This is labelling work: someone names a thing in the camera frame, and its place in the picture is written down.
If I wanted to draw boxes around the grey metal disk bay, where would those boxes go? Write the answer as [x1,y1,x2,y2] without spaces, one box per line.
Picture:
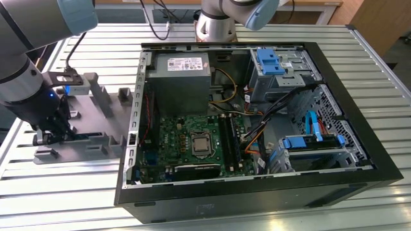
[249,48,325,104]
[266,136,375,174]

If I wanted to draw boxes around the wooden cabinet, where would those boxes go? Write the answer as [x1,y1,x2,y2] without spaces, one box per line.
[349,0,411,57]

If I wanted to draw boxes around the blue data wire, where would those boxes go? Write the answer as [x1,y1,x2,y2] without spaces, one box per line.
[305,110,325,141]

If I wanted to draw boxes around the wooden desk white legs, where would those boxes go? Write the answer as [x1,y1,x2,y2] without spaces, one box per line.
[96,0,343,25]

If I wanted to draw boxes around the hanging black cable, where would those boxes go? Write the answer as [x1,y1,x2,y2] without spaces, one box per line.
[139,0,185,41]

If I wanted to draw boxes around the yellow wires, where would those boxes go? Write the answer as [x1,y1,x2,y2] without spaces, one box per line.
[209,68,239,104]

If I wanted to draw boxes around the hard disk in blue carrier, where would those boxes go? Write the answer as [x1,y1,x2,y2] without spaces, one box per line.
[282,134,347,152]

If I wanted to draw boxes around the black RAM slot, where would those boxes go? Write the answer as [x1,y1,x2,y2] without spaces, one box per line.
[219,114,234,171]
[223,114,238,170]

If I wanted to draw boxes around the grey parts rack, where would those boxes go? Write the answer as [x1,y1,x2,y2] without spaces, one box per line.
[34,73,135,166]

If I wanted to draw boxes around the black PC case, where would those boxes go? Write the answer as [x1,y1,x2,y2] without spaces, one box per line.
[114,41,405,225]

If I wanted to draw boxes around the green motherboard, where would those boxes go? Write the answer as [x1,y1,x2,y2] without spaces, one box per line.
[134,114,258,185]

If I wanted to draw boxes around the black camera cable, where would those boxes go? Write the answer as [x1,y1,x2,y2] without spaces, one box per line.
[66,31,90,72]

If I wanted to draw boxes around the silver CPU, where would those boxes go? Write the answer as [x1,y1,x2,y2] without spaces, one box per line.
[194,138,210,152]

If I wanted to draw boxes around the grey power supply unit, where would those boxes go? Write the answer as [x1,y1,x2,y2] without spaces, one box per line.
[146,52,214,116]

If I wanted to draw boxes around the blue expansion slot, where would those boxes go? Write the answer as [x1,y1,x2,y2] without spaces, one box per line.
[145,151,159,167]

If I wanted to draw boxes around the empty blue disk carrier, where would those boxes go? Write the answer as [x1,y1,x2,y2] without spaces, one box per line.
[257,48,287,76]

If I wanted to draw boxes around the thin red wire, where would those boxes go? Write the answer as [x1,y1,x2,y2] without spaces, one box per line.
[141,95,154,145]

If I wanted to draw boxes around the orange power wires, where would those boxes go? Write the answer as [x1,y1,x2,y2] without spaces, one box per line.
[245,134,267,154]

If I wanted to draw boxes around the black graphics card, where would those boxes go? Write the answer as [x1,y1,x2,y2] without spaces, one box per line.
[166,163,223,181]

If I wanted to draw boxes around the CPU socket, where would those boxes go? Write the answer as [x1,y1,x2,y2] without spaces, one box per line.
[190,131,215,158]

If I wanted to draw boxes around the black wire bundle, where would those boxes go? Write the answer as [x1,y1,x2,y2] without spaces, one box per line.
[242,86,314,141]

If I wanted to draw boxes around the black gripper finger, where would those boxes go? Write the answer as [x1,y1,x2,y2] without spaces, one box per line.
[60,115,78,142]
[34,117,66,146]

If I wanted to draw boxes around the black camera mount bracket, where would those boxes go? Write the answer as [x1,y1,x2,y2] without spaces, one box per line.
[42,71,86,87]

